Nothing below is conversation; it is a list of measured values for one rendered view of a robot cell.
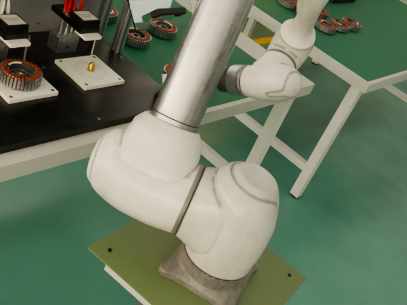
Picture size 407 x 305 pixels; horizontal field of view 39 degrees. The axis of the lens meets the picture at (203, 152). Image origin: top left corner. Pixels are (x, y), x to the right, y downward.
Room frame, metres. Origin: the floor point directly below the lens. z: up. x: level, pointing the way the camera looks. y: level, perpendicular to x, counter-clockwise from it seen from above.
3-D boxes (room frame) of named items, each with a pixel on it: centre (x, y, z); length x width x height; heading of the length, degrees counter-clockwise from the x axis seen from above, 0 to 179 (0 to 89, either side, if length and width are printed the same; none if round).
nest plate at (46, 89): (1.28, 0.53, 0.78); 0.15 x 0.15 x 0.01; 60
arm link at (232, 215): (0.94, -0.11, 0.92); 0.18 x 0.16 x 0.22; 90
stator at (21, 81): (1.28, 0.53, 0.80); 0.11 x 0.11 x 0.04
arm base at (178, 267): (0.96, -0.12, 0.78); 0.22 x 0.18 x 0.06; 169
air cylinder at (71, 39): (1.56, 0.53, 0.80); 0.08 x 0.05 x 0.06; 150
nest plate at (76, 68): (1.49, 0.41, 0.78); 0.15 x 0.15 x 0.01; 60
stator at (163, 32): (2.04, 0.34, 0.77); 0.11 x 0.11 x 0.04
